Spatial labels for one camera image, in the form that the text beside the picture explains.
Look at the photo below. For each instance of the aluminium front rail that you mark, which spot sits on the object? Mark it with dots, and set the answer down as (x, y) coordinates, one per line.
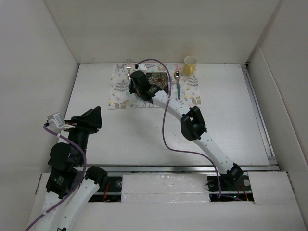
(122, 168)

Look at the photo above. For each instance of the fork with teal handle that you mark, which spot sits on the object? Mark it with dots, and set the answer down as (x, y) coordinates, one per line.
(128, 67)

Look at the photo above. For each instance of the spoon with teal handle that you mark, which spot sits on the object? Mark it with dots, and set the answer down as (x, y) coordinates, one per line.
(177, 78)

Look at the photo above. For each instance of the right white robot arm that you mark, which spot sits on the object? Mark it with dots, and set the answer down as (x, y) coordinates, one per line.
(192, 124)

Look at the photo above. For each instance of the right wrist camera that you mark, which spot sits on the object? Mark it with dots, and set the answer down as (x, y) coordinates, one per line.
(141, 67)

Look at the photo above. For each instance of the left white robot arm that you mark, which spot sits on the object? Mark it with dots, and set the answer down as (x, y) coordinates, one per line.
(70, 184)

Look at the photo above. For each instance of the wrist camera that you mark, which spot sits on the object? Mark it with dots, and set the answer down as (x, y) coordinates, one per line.
(56, 122)
(141, 67)

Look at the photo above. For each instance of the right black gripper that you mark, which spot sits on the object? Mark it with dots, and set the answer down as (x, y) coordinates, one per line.
(131, 90)

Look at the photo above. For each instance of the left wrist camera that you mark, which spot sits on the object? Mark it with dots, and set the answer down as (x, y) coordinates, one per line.
(56, 122)

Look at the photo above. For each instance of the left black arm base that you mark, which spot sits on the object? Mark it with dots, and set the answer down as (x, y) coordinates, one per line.
(110, 186)

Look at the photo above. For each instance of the yellow mug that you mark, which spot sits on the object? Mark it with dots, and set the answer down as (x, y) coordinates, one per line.
(190, 63)

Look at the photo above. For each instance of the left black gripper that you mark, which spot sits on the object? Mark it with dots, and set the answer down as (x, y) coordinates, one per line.
(91, 120)

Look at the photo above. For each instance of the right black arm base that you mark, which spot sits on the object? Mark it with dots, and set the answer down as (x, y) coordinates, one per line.
(240, 192)

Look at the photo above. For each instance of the black floral square plate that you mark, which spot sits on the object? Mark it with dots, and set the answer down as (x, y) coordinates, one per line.
(159, 79)

